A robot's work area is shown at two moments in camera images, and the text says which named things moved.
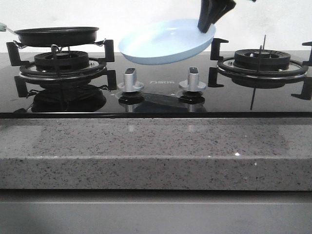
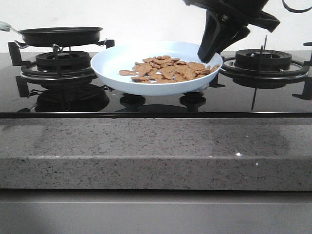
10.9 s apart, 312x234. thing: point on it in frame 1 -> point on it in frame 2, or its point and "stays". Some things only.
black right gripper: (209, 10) -> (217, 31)
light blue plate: (165, 42) -> (108, 61)
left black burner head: (61, 60) stays
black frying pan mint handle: (53, 36) stays
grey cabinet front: (155, 212) stays
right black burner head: (271, 59) stays
